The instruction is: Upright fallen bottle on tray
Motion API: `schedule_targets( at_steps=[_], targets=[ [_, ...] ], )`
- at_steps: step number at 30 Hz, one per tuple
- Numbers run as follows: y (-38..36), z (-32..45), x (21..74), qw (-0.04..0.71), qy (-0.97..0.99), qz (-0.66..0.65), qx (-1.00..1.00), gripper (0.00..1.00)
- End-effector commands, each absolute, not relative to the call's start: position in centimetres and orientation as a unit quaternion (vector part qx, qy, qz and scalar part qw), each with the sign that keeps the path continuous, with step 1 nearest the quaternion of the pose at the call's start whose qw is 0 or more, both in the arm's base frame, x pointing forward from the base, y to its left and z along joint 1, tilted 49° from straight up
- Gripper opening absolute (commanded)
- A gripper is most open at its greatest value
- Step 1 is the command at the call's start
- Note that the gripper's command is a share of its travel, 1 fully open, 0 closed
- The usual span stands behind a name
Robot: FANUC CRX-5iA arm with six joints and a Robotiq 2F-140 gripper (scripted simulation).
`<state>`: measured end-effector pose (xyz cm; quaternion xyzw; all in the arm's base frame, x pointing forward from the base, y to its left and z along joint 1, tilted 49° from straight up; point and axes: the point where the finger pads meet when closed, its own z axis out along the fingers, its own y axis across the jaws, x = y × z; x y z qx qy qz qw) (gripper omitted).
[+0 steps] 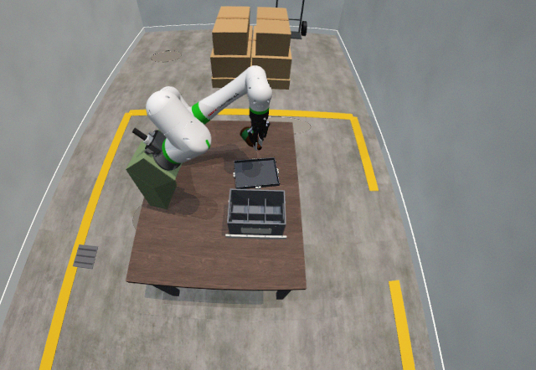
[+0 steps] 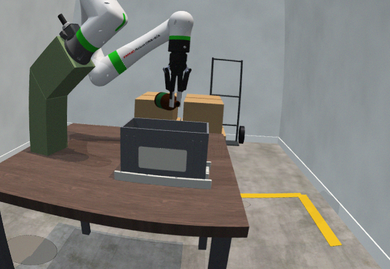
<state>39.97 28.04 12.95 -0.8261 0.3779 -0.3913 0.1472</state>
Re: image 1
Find orange bottle with green base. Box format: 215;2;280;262
240;126;262;151

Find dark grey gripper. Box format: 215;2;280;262
246;121;270;151

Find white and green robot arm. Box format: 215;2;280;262
132;65;272;171

